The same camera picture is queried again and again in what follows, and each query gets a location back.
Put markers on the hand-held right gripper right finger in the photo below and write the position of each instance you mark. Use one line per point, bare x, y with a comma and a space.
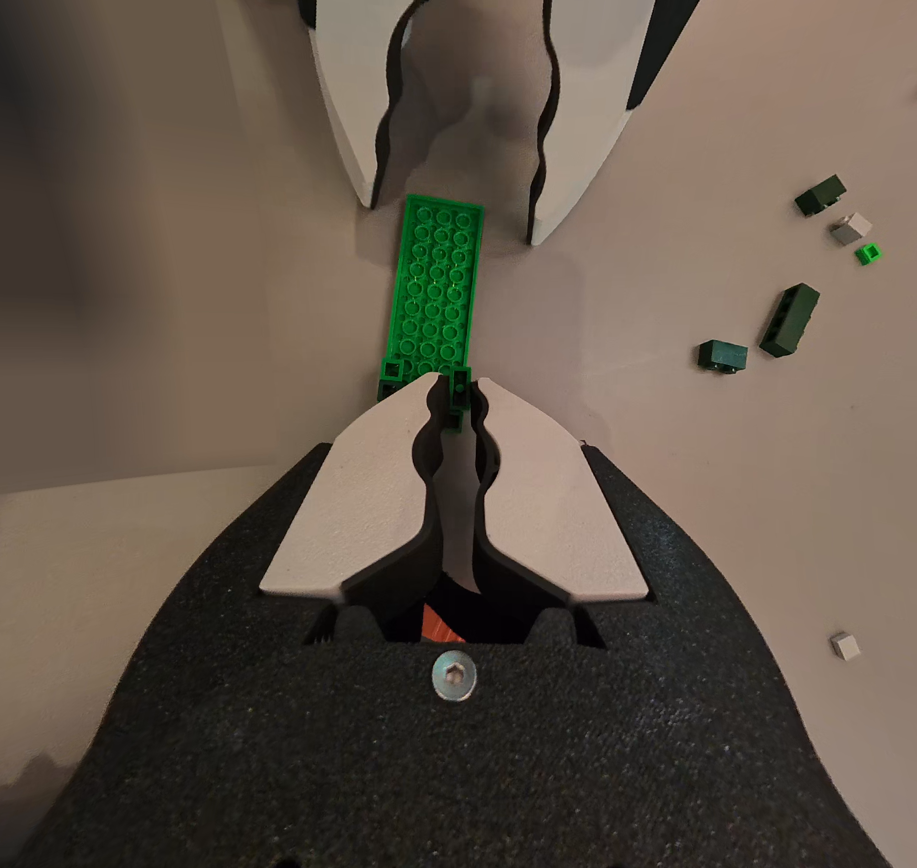
559, 517

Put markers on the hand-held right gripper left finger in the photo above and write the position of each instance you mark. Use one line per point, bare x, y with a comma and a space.
344, 503

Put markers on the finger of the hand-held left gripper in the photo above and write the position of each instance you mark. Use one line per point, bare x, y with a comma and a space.
344, 59
602, 59

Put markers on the green studded baseplate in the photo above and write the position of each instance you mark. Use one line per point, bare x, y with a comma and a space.
433, 288

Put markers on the long dark green brick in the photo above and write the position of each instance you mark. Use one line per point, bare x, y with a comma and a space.
788, 318

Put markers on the small light grey brick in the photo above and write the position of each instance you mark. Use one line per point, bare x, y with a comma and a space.
845, 644

